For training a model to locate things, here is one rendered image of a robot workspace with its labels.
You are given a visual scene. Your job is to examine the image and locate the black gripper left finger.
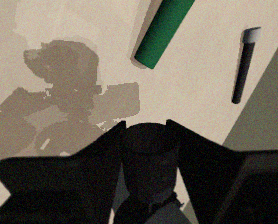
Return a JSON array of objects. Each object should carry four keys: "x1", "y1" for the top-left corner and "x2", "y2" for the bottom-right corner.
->
[{"x1": 0, "y1": 120, "x2": 126, "y2": 224}]

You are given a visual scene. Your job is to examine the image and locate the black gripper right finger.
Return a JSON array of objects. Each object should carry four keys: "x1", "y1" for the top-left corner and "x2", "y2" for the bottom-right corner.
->
[{"x1": 166, "y1": 119, "x2": 278, "y2": 224}]

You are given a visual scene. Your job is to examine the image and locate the grey cylinder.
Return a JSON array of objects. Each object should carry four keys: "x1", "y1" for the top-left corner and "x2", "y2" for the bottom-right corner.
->
[{"x1": 112, "y1": 163, "x2": 191, "y2": 224}]

